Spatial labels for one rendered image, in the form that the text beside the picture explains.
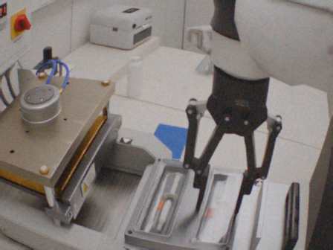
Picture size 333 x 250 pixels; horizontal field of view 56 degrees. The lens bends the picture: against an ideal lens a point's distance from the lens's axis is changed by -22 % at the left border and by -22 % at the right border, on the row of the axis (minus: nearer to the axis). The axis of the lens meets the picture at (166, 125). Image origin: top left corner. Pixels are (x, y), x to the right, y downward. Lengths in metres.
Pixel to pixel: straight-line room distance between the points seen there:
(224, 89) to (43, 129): 0.27
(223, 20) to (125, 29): 1.18
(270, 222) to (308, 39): 0.41
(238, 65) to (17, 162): 0.32
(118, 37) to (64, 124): 1.07
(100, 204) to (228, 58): 0.38
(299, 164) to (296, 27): 0.90
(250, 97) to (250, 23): 0.17
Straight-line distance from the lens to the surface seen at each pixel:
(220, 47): 0.43
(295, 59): 0.29
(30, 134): 0.56
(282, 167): 1.12
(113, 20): 1.61
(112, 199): 0.70
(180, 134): 1.18
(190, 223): 0.58
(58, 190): 0.54
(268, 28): 0.29
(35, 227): 0.57
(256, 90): 0.45
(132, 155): 0.72
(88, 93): 0.65
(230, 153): 1.13
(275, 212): 0.65
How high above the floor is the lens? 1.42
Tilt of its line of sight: 34 degrees down
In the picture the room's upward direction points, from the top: 4 degrees clockwise
